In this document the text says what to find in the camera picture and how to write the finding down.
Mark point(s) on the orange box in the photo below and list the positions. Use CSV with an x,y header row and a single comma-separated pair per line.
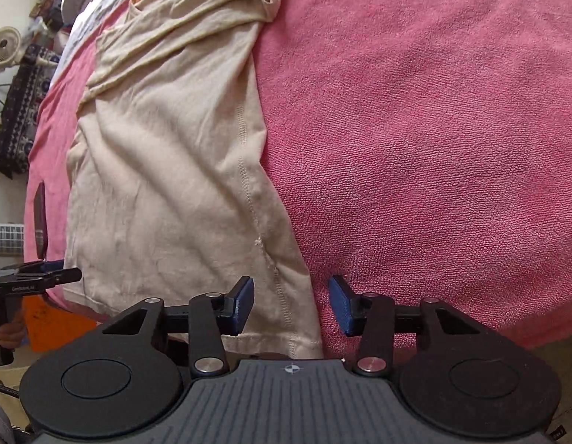
x,y
50,328

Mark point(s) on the beige standing fan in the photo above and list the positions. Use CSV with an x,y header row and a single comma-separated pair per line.
x,y
3,48

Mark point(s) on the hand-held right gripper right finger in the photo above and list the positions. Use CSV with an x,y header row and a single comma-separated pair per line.
x,y
342,307

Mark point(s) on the beige long-sleeved shirt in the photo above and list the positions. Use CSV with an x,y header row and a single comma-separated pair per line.
x,y
174,171

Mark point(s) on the white ribbed heater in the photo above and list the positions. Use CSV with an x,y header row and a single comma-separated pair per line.
x,y
6,239

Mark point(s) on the smartphone in dark red case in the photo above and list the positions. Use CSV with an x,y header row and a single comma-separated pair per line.
x,y
39,222

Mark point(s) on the pink terry blanket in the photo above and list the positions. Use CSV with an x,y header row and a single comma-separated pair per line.
x,y
429,148

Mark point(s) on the lilac bed sheet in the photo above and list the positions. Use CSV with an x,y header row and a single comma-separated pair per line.
x,y
105,4

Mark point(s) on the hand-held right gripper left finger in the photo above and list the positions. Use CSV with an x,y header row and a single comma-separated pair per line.
x,y
243,305

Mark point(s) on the dark patterned cloth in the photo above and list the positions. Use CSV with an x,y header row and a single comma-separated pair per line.
x,y
17,120

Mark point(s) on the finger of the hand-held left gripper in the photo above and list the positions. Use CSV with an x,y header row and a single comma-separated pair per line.
x,y
47,267
66,275

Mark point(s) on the person's left hand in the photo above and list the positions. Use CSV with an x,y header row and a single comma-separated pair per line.
x,y
12,333

